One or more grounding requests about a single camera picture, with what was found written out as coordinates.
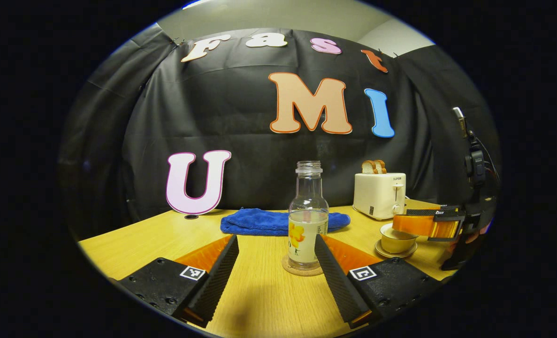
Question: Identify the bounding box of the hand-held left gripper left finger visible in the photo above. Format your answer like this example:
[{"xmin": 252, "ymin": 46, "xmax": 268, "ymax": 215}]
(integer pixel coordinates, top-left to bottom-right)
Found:
[{"xmin": 116, "ymin": 234, "xmax": 239, "ymax": 328}]

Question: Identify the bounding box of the round cork coaster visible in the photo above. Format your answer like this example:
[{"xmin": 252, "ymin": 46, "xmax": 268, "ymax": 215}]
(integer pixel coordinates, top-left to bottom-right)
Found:
[{"xmin": 282, "ymin": 253, "xmax": 324, "ymax": 277}]

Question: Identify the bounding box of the white toaster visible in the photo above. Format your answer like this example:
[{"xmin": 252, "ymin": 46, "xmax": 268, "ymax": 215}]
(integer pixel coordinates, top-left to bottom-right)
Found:
[{"xmin": 353, "ymin": 172, "xmax": 407, "ymax": 221}]

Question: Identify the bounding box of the clear water bottle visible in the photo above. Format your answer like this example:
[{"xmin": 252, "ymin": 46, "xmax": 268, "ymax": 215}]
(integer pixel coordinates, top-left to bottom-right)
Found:
[{"xmin": 288, "ymin": 161, "xmax": 329, "ymax": 270}]

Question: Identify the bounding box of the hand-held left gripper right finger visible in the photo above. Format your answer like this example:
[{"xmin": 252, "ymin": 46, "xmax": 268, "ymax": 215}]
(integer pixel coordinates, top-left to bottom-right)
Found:
[{"xmin": 314, "ymin": 234, "xmax": 448, "ymax": 329}]

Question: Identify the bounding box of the blue towel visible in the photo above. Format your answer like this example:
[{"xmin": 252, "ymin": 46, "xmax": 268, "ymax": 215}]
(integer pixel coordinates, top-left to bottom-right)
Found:
[{"xmin": 220, "ymin": 208, "xmax": 351, "ymax": 237}]

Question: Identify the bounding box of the black backdrop cloth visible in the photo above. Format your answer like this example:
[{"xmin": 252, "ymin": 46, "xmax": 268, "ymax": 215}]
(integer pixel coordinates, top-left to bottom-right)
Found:
[{"xmin": 58, "ymin": 21, "xmax": 502, "ymax": 240}]

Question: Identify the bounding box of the cream saucer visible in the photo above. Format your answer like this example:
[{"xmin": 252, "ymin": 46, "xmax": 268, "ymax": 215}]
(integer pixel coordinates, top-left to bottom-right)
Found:
[{"xmin": 375, "ymin": 239, "xmax": 419, "ymax": 259}]

